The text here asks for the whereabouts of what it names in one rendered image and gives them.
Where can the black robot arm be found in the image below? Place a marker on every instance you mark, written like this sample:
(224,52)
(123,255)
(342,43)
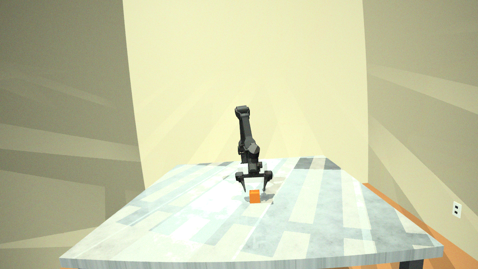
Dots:
(248,149)

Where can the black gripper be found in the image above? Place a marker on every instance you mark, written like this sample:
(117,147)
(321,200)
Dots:
(253,173)

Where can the orange block with dark square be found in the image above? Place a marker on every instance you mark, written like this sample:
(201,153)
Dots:
(254,196)

